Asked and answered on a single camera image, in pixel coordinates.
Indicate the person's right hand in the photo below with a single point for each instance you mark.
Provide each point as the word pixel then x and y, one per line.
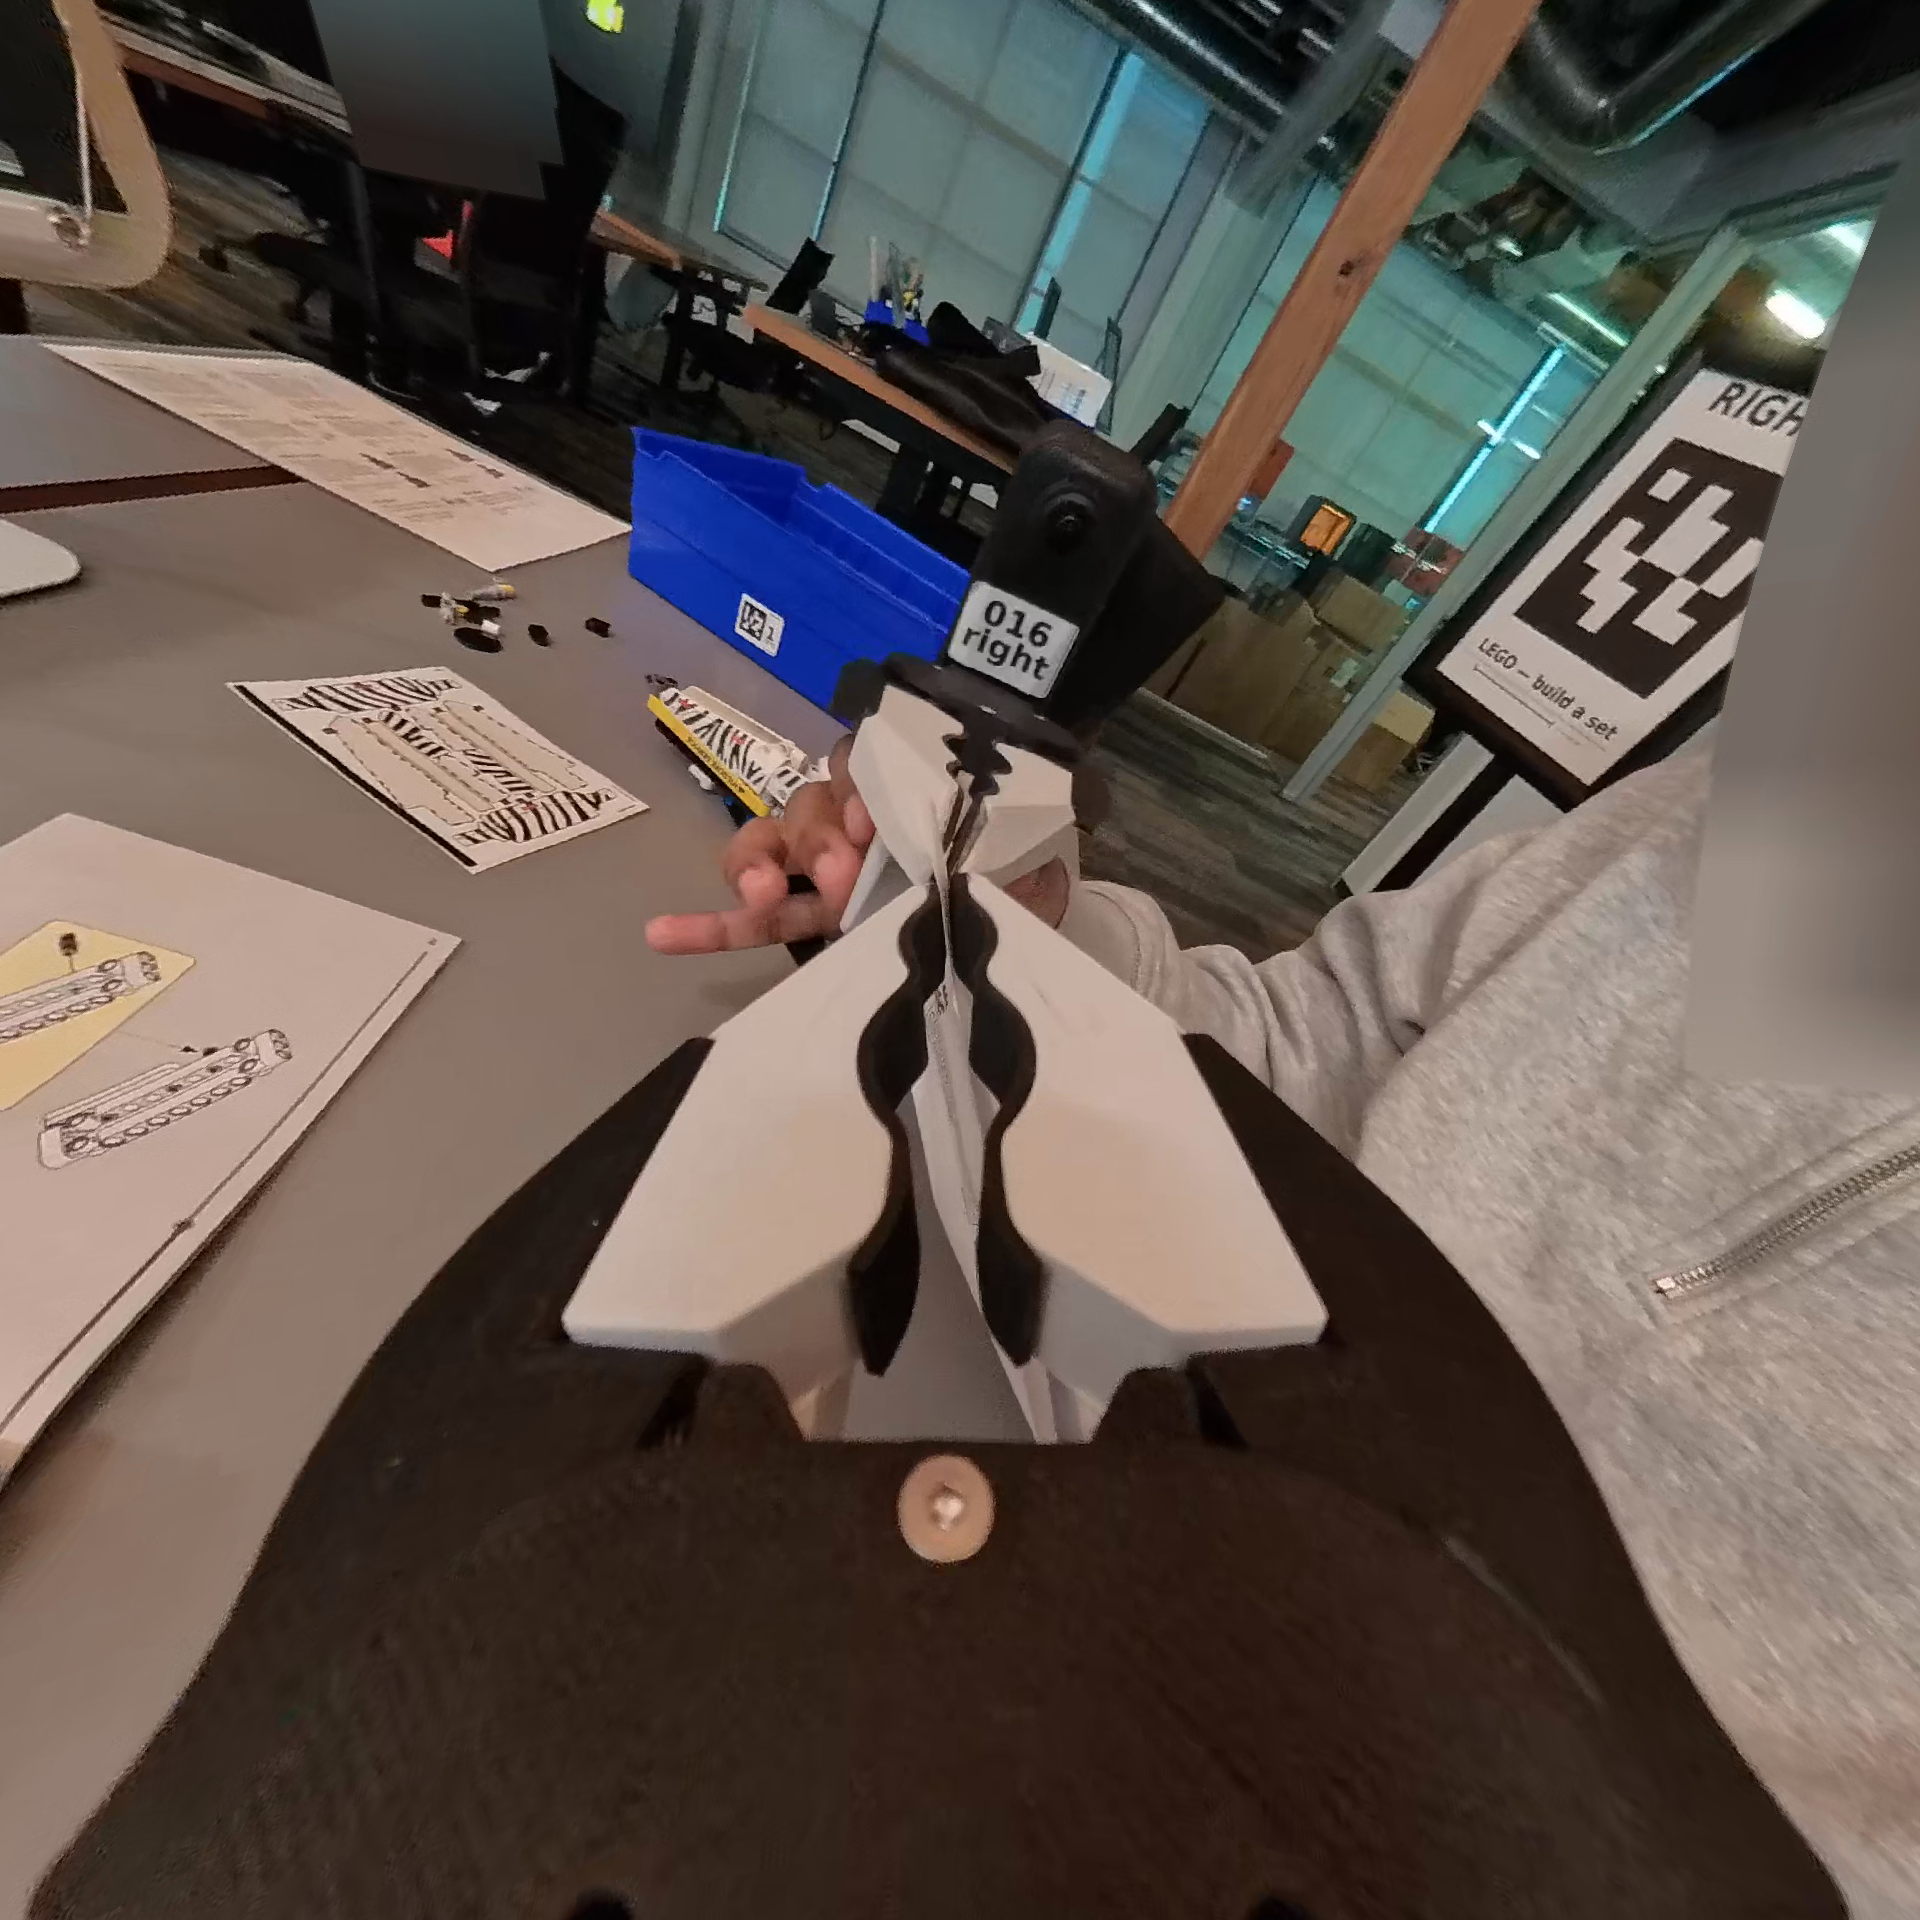
pixel 802 856

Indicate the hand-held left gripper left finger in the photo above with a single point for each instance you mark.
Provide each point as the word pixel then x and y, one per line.
pixel 734 1200

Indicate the yellow zebra lego model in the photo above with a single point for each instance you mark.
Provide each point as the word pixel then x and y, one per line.
pixel 734 750

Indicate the wooden support post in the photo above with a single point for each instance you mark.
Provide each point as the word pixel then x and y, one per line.
pixel 1349 270

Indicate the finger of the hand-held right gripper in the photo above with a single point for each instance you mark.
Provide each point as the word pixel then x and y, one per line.
pixel 908 779
pixel 1026 809

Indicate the white paper parts bag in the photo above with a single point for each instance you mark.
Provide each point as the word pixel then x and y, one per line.
pixel 960 1095

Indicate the white printed paper sheet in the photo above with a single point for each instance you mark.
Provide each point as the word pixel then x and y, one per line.
pixel 346 441

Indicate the black framed marker sign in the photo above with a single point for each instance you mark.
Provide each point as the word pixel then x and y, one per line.
pixel 1636 586

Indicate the zebra sticker sheet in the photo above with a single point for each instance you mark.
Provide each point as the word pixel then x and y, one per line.
pixel 452 764

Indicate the person's right forearm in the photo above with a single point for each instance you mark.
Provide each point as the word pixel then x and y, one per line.
pixel 1261 1019

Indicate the instruction booklet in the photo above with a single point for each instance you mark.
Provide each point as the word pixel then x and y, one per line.
pixel 225 1079

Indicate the white tablet stand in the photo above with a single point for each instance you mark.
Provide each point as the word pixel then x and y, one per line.
pixel 31 563

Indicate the wood-backed black panel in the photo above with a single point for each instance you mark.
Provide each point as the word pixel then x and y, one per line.
pixel 128 180

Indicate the stack of cardboard boxes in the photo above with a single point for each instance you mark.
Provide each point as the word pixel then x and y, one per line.
pixel 1319 674

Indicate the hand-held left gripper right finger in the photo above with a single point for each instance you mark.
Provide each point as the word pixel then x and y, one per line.
pixel 1156 1200

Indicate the blue plastic bin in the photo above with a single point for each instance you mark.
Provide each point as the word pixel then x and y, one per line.
pixel 780 556

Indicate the small lego axle assembly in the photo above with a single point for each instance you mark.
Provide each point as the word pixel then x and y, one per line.
pixel 473 603

